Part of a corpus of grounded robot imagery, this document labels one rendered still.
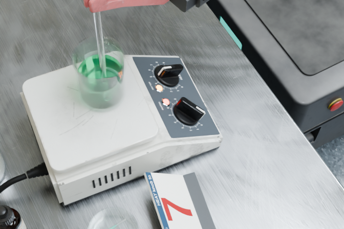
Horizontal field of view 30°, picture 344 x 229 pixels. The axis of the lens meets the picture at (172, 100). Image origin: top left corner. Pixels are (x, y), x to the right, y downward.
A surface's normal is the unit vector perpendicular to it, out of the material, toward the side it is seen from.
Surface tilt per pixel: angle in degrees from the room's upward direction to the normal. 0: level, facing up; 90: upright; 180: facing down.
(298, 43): 0
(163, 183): 40
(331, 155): 0
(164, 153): 90
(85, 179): 90
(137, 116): 0
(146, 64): 30
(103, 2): 90
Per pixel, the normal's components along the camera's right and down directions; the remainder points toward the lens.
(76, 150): 0.03, -0.51
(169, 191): 0.63, -0.56
